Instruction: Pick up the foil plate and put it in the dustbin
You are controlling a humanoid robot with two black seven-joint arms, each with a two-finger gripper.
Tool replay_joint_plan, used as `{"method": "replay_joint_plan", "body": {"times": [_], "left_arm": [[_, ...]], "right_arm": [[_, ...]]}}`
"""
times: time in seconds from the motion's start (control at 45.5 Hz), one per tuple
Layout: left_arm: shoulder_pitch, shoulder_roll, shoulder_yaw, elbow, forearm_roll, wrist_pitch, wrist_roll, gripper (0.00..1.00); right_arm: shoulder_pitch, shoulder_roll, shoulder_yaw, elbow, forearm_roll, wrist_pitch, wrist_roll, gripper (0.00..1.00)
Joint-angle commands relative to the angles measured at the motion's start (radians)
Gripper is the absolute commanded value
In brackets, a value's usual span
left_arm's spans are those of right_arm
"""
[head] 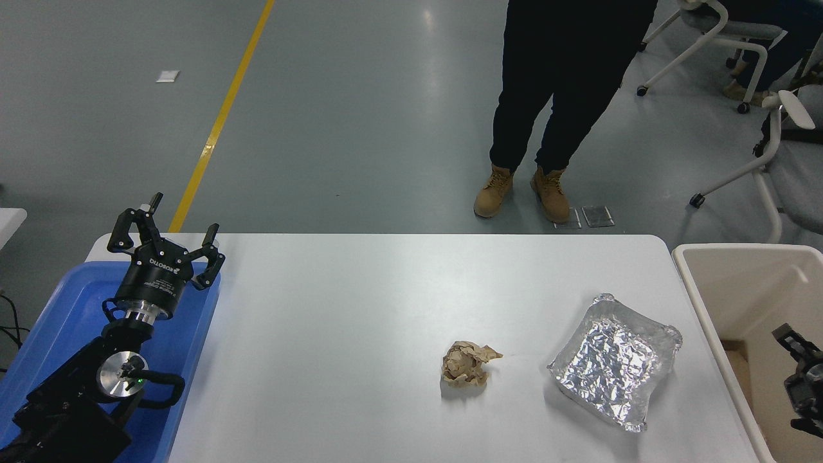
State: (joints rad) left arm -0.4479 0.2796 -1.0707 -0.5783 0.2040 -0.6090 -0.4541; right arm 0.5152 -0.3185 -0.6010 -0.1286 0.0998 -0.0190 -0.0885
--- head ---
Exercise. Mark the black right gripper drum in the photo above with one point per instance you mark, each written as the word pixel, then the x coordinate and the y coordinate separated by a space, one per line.
pixel 809 389

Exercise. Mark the white wheeled chair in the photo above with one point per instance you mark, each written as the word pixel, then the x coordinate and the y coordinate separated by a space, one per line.
pixel 707 32
pixel 733 173

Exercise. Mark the white paper square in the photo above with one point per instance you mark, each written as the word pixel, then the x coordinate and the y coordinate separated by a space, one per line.
pixel 168 76

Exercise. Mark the metal floor plate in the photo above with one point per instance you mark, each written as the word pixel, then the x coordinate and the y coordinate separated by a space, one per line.
pixel 572 222
pixel 598 216

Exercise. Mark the small white table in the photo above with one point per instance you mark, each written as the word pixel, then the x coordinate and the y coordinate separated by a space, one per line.
pixel 9 225

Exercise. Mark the yellow floor tape line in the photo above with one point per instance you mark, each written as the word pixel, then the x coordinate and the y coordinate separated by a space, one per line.
pixel 222 116

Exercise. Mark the silver foil plate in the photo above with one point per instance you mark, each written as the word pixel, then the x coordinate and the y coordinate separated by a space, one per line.
pixel 611 363

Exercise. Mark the standing person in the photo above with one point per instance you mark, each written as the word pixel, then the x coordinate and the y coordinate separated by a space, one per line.
pixel 559 77

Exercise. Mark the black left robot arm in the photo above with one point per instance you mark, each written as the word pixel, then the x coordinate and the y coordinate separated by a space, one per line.
pixel 71 405

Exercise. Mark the seated person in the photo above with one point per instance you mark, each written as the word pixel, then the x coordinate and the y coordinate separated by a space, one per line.
pixel 781 48

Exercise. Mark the blue plastic tray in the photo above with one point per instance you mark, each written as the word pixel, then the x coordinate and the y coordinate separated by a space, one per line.
pixel 77 302

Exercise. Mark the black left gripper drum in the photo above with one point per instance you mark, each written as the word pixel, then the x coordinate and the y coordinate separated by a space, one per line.
pixel 154 280

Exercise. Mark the crumpled tan paper ball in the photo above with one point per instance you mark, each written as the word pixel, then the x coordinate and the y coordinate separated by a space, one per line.
pixel 464 366

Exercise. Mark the large pale plastic bin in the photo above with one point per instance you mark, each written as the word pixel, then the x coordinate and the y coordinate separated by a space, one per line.
pixel 746 289

